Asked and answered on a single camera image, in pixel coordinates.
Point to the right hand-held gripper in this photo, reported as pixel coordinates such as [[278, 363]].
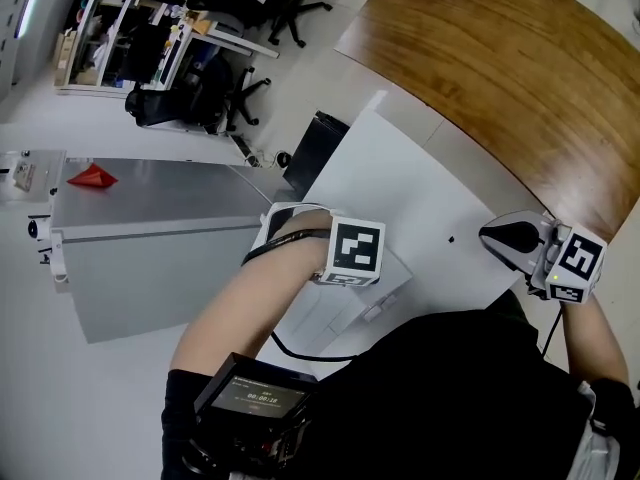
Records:
[[575, 263]]

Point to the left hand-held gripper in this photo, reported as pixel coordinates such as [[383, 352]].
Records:
[[355, 250]]

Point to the white microwave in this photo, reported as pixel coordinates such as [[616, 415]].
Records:
[[345, 298]]

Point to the person's right forearm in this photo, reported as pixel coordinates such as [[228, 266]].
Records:
[[595, 343]]

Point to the person's left forearm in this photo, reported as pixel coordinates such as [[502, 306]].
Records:
[[240, 308]]

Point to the black cabinet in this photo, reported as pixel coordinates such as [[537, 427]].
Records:
[[315, 158]]

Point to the person's black shirt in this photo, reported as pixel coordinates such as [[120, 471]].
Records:
[[440, 393]]

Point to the curved wooden table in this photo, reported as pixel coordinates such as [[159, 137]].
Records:
[[500, 68]]

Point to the small black monitor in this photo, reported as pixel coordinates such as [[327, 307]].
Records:
[[255, 398]]

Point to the white office desk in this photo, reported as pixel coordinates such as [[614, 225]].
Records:
[[235, 38]]

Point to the red folded paper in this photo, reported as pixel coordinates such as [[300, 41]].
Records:
[[92, 178]]

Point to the white round camera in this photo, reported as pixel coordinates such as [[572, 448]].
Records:
[[39, 229]]

